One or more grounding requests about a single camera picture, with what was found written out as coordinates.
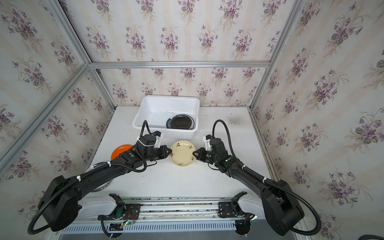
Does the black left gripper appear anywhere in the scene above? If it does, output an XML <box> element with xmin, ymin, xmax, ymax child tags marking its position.
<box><xmin>143</xmin><ymin>145</ymin><xmax>173</xmax><ymax>163</ymax></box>

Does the yellowish cream plate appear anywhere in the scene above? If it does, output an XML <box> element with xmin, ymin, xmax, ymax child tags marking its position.
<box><xmin>170</xmin><ymin>141</ymin><xmax>196</xmax><ymax>167</ymax></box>

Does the white plate black rim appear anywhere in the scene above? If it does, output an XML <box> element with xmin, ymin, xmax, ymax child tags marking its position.
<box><xmin>166</xmin><ymin>116</ymin><xmax>196</xmax><ymax>130</ymax></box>

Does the orange plate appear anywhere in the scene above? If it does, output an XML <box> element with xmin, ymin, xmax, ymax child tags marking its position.
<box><xmin>111</xmin><ymin>145</ymin><xmax>132</xmax><ymax>161</ymax></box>

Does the white green rim plate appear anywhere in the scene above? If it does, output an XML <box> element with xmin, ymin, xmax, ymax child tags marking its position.
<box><xmin>87</xmin><ymin>161</ymin><xmax>113</xmax><ymax>193</ymax></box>

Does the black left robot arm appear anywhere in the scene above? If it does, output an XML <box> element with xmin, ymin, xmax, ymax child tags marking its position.
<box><xmin>28</xmin><ymin>135</ymin><xmax>172</xmax><ymax>235</ymax></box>

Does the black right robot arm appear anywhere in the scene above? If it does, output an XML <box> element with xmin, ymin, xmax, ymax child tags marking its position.
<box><xmin>193</xmin><ymin>138</ymin><xmax>305</xmax><ymax>236</ymax></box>

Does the white plastic bin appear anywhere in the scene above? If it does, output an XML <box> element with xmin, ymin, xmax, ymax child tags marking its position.
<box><xmin>132</xmin><ymin>96</ymin><xmax>200</xmax><ymax>140</ymax></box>

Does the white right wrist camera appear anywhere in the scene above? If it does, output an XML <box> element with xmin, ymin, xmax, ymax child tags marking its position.
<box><xmin>203</xmin><ymin>135</ymin><xmax>214</xmax><ymax>151</ymax></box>

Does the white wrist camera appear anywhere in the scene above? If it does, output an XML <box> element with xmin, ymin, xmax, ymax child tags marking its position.
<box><xmin>152</xmin><ymin>131</ymin><xmax>163</xmax><ymax>149</ymax></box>
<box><xmin>203</xmin><ymin>135</ymin><xmax>214</xmax><ymax>151</ymax></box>

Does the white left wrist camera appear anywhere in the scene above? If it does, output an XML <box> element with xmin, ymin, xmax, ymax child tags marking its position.
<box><xmin>152</xmin><ymin>131</ymin><xmax>163</xmax><ymax>149</ymax></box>

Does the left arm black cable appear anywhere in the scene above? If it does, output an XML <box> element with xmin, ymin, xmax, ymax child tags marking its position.
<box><xmin>27</xmin><ymin>119</ymin><xmax>158</xmax><ymax>235</ymax></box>

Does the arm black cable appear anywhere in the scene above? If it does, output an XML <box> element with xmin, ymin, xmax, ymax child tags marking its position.
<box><xmin>27</xmin><ymin>119</ymin><xmax>158</xmax><ymax>235</ymax></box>
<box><xmin>211</xmin><ymin>119</ymin><xmax>322</xmax><ymax>236</ymax></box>

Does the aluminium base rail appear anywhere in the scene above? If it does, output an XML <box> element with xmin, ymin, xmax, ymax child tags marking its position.
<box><xmin>50</xmin><ymin>195</ymin><xmax>265</xmax><ymax>239</ymax></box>

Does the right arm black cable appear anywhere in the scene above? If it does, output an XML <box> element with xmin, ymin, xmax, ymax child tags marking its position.
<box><xmin>211</xmin><ymin>119</ymin><xmax>322</xmax><ymax>236</ymax></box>

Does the aluminium frame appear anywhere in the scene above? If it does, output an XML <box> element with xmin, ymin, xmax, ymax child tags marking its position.
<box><xmin>0</xmin><ymin>0</ymin><xmax>307</xmax><ymax>199</ymax></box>

